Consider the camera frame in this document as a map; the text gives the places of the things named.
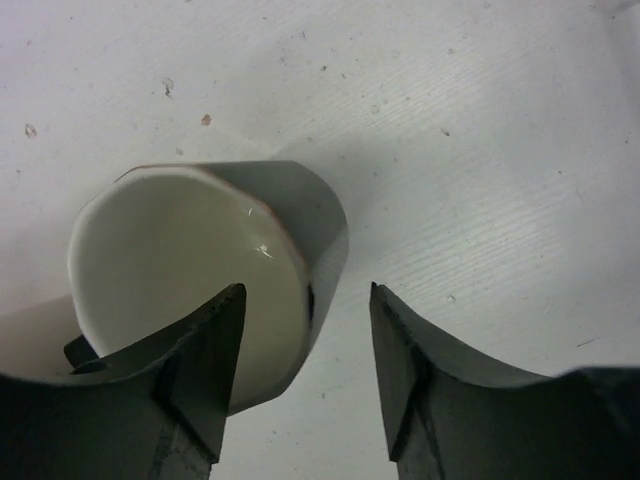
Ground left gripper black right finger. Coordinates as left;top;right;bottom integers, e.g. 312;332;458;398
369;284;639;479

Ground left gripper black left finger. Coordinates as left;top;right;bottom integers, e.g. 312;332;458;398
1;284;246;479

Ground glossy black handled mug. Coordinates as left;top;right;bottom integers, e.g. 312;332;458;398
67;160;349;413

